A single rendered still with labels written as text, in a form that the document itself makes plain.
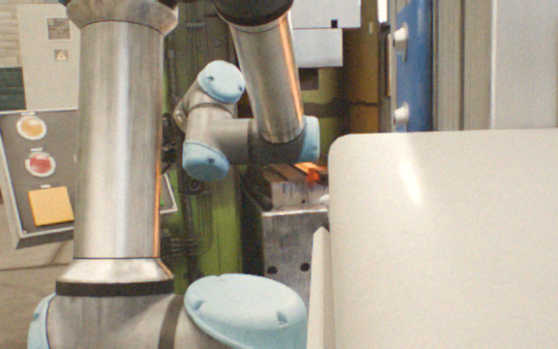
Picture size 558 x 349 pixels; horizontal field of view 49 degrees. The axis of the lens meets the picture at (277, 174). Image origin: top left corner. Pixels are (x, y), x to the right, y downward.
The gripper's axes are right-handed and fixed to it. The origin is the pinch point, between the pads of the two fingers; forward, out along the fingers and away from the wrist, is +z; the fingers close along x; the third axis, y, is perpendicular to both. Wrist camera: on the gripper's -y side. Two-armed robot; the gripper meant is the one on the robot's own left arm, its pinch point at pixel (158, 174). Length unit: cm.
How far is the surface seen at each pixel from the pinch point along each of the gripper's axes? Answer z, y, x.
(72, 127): 10.3, 17.5, 11.6
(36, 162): 10.0, 10.0, 20.8
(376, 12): -10, 36, -74
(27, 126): 9.9, 18.4, 20.8
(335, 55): -10, 22, -52
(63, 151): 10.3, 12.0, 14.8
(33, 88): 470, 293, -116
